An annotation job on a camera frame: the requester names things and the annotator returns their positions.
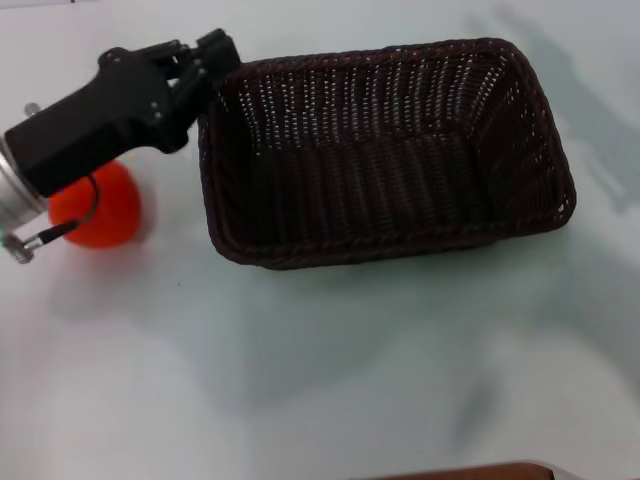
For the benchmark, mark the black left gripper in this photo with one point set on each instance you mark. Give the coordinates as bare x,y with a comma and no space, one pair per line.
100,125

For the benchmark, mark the orange tangerine with stem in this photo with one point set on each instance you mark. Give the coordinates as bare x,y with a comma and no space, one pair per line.
112,215

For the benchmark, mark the black woven rectangular basket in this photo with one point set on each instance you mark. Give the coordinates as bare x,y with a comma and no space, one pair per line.
370,190

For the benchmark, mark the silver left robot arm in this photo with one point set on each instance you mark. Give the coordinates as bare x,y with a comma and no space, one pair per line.
17,200

